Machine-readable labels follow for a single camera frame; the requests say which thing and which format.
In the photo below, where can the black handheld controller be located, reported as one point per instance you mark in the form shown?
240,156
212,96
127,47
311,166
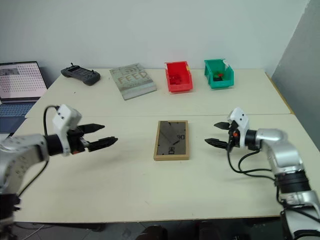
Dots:
80,73

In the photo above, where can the wooden framed dark panel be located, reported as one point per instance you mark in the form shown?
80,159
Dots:
172,140

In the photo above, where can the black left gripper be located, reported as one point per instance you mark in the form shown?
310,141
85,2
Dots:
75,142

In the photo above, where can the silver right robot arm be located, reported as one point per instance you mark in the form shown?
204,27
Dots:
283,155

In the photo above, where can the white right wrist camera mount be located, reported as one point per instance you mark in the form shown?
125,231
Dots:
240,125

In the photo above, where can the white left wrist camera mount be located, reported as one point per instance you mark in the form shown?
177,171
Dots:
65,119

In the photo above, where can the open laptop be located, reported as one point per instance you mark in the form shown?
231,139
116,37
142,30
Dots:
17,85

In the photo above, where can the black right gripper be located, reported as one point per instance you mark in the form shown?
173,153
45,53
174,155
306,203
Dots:
233,136

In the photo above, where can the green storage bin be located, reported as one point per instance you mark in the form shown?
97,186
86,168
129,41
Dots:
219,74

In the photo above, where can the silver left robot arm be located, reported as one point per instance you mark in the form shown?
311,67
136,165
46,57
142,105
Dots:
23,152

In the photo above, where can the grey book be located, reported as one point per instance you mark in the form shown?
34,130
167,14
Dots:
132,80

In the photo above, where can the small parts in green bin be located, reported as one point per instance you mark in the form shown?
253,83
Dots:
218,75

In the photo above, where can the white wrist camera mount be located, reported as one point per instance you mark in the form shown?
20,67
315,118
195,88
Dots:
65,119
240,125

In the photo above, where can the red storage bin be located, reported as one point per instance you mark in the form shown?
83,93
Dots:
178,77

